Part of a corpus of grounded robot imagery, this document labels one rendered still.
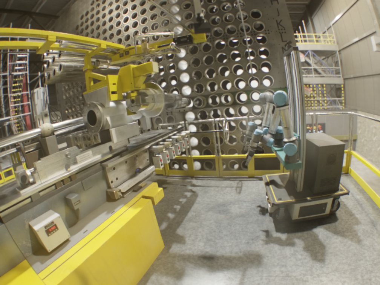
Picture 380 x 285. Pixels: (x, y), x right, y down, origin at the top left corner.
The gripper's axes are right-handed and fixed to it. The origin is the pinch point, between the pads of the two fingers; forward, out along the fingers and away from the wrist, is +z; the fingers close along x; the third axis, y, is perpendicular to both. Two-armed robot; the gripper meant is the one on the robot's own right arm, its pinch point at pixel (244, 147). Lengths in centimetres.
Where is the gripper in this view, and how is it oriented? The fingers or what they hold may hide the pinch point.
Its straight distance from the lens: 211.1
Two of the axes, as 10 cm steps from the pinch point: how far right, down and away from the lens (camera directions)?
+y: 9.5, 2.9, -0.7
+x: 1.1, -1.1, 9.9
